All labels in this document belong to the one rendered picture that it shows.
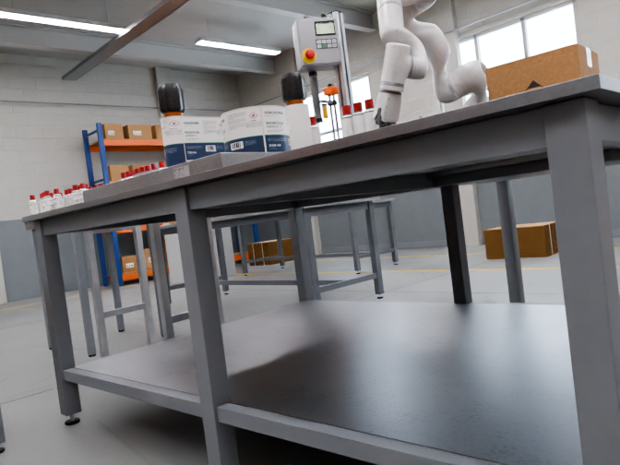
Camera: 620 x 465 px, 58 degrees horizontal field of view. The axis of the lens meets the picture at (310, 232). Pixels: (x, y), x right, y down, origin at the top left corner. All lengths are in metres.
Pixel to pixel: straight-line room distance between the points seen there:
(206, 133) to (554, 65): 1.14
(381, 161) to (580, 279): 0.40
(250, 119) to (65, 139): 8.32
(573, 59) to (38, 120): 8.66
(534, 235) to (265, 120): 4.65
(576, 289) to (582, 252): 0.06
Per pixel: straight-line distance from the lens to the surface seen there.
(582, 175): 0.88
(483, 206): 8.06
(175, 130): 1.88
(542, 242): 6.01
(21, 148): 9.64
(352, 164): 1.09
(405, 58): 2.02
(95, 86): 10.30
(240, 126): 1.65
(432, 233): 8.55
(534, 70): 2.03
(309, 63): 2.33
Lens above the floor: 0.69
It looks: 2 degrees down
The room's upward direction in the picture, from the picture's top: 7 degrees counter-clockwise
